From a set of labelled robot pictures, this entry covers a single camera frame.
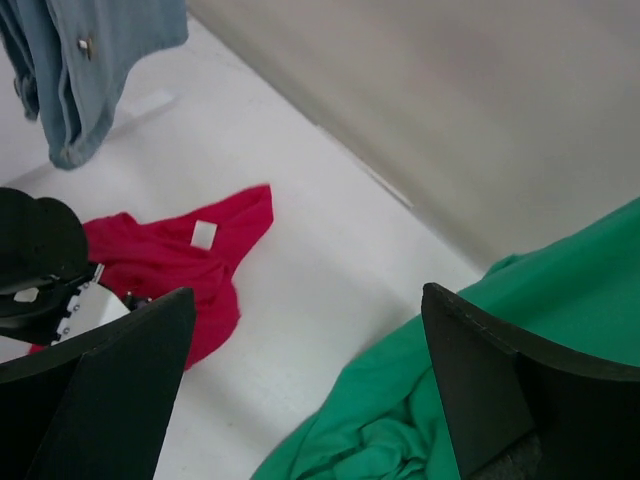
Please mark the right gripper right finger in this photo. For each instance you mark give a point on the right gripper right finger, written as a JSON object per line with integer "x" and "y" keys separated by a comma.
{"x": 519, "y": 406}

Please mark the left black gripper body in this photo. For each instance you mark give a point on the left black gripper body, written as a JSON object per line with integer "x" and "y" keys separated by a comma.
{"x": 44, "y": 262}

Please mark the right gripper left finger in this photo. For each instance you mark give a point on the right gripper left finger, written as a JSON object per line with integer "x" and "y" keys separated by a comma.
{"x": 97, "y": 406}

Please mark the red t shirt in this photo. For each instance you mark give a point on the red t shirt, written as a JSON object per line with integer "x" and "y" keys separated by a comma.
{"x": 200, "y": 250}

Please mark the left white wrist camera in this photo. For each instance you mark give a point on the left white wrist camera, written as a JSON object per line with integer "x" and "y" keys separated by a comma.
{"x": 85, "y": 310}

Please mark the green t shirt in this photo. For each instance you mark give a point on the green t shirt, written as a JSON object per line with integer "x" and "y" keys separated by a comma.
{"x": 383, "y": 418}

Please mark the blue denim garment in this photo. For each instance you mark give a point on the blue denim garment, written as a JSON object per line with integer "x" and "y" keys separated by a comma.
{"x": 71, "y": 60}

